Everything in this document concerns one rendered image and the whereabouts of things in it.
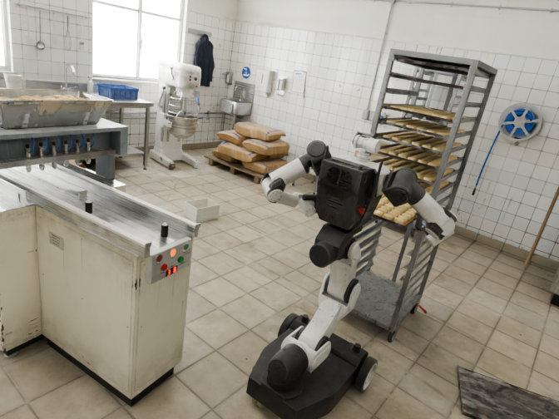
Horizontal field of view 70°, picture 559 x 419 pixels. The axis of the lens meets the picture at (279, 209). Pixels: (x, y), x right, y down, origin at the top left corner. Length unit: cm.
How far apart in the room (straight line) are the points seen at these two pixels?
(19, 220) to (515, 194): 470
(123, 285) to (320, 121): 471
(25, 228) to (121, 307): 63
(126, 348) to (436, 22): 479
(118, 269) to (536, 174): 443
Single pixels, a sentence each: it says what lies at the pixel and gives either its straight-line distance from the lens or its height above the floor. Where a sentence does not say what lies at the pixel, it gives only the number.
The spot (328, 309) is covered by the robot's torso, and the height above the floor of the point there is 45.
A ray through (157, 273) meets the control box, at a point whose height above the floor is 74.
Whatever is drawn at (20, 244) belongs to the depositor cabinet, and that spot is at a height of 65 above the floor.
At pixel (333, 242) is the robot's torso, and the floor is 92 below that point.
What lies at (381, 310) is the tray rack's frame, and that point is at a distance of 298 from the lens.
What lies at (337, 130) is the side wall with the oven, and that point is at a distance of 595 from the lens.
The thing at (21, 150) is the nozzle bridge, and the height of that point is 108.
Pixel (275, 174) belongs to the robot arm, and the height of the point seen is 114.
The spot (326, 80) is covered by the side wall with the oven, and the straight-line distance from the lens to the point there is 607.
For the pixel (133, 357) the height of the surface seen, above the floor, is 33.
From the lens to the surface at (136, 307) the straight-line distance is 184.
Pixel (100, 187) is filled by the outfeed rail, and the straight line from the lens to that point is 230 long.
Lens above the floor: 166
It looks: 20 degrees down
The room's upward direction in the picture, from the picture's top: 10 degrees clockwise
